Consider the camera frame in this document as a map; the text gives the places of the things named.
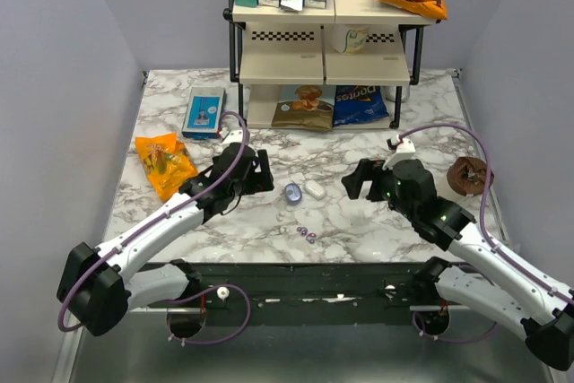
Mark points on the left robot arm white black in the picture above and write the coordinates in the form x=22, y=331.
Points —
x=99, y=285

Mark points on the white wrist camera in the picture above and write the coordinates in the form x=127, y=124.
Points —
x=233, y=137
x=402, y=149

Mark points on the orange candy bag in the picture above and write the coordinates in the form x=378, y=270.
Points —
x=166, y=163

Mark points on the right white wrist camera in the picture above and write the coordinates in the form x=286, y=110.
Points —
x=402, y=149

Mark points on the blue razor box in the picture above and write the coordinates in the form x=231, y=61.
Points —
x=204, y=108

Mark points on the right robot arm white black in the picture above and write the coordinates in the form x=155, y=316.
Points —
x=534, y=306

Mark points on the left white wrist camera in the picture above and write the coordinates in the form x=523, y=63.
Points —
x=233, y=137

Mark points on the white yogurt cup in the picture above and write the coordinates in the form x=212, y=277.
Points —
x=349, y=39

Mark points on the gold brown snack bag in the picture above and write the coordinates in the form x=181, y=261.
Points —
x=305, y=106

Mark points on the lavender earbud charging case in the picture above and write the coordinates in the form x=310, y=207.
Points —
x=292, y=194

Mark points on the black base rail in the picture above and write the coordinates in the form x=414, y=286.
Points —
x=309, y=294

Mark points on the blue Doritos bag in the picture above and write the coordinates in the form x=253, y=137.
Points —
x=356, y=104

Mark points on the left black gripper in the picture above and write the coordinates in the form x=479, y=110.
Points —
x=261, y=181

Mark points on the beige black shelf rack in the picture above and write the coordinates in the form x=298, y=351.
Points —
x=269, y=48

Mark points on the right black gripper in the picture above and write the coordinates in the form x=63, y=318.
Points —
x=364, y=171

